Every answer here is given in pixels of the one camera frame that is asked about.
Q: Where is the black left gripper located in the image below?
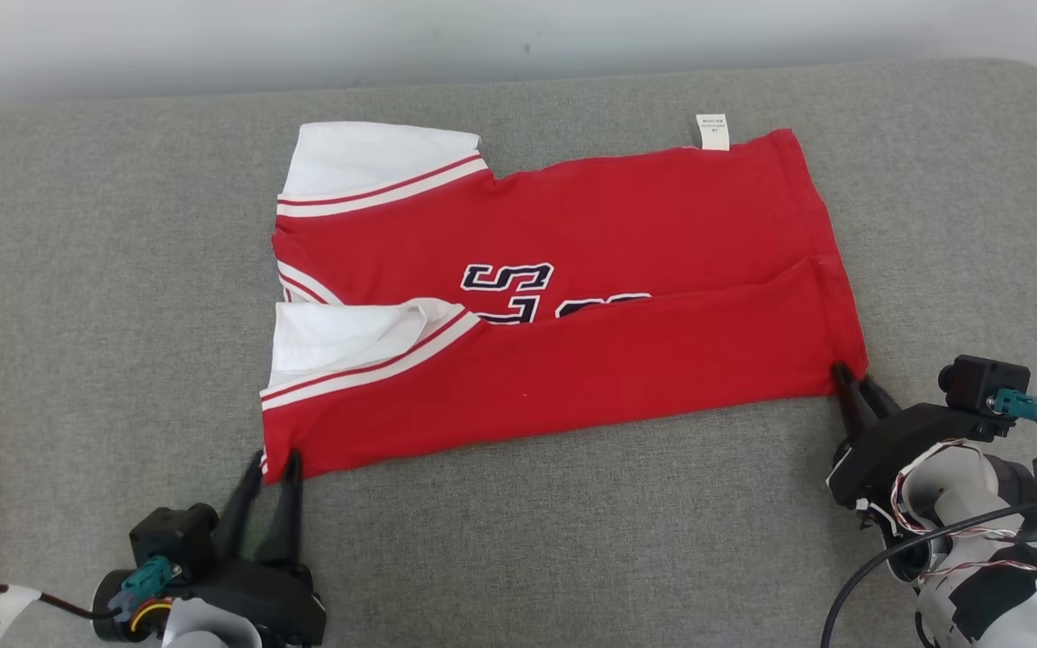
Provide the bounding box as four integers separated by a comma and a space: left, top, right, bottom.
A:
203, 450, 326, 648

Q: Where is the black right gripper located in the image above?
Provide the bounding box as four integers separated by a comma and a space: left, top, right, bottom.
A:
827, 362, 1001, 509

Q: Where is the red jersey with white sleeves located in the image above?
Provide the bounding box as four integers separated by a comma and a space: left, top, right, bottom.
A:
259, 114, 870, 485

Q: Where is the grey fabric sofa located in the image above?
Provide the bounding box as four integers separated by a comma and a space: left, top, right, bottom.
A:
0, 58, 1037, 648

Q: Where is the thin red white wire bundle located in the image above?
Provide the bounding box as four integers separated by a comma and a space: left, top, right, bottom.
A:
888, 438, 1037, 579

